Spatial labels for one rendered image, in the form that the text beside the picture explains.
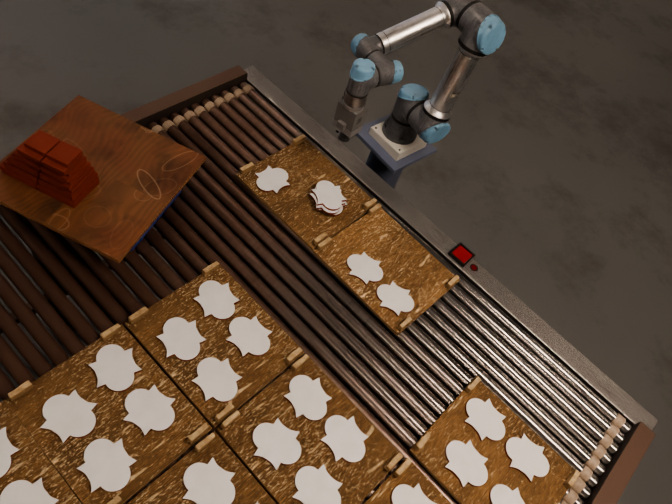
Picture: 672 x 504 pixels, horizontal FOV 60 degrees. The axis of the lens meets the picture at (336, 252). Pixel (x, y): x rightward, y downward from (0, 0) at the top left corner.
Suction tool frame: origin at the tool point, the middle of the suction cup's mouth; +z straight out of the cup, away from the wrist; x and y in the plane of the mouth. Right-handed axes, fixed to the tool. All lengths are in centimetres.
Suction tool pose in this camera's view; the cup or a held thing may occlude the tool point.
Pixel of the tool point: (343, 137)
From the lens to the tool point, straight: 216.6
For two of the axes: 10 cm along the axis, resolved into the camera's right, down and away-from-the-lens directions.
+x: 6.6, -5.1, 5.6
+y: 7.3, 6.2, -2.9
